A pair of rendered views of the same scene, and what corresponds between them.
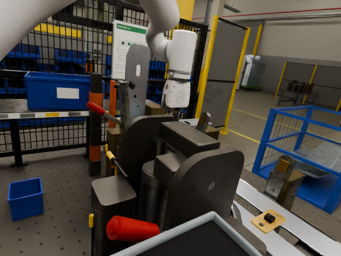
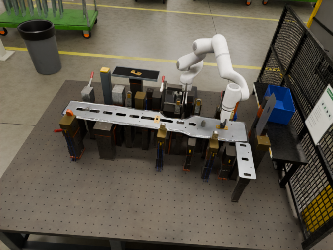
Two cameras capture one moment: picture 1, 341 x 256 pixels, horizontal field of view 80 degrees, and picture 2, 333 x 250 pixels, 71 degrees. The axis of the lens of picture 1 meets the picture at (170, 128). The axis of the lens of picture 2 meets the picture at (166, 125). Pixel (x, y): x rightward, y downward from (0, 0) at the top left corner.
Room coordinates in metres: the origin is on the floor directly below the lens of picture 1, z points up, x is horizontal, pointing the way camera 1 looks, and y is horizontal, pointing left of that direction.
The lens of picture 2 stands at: (1.26, -1.17, 2.17)
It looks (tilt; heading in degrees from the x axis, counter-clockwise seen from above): 43 degrees down; 131
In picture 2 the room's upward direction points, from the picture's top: 5 degrees clockwise
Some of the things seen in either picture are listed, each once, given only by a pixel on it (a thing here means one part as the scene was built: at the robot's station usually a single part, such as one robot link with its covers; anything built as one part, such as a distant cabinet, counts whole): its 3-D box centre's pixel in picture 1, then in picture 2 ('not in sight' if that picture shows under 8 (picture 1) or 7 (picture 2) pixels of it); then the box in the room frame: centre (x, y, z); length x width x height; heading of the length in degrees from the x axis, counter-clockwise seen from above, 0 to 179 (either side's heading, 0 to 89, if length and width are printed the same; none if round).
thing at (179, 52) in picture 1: (181, 51); (232, 94); (0.77, 0.00, 1.33); 0.09 x 0.08 x 0.13; 59
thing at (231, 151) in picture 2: not in sight; (226, 164); (0.92, -0.08, 0.84); 0.12 x 0.07 x 0.28; 127
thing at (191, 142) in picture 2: not in sight; (189, 156); (0.69, -0.23, 0.84); 0.10 x 0.05 x 0.29; 127
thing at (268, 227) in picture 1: (269, 218); (156, 118); (0.36, -0.24, 1.01); 0.08 x 0.04 x 0.01; 127
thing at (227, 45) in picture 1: (220, 84); not in sight; (3.73, -0.77, 1.00); 1.04 x 0.14 x 2.00; 131
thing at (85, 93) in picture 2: not in sight; (91, 106); (-0.22, -0.45, 0.88); 0.12 x 0.07 x 0.36; 127
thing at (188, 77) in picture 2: not in sight; (191, 69); (0.17, 0.37, 1.10); 0.19 x 0.12 x 0.24; 60
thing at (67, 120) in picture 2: not in sight; (72, 139); (0.01, -0.75, 0.88); 0.14 x 0.09 x 0.36; 127
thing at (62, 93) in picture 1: (67, 90); (277, 103); (0.93, 0.50, 1.09); 0.30 x 0.17 x 0.13; 121
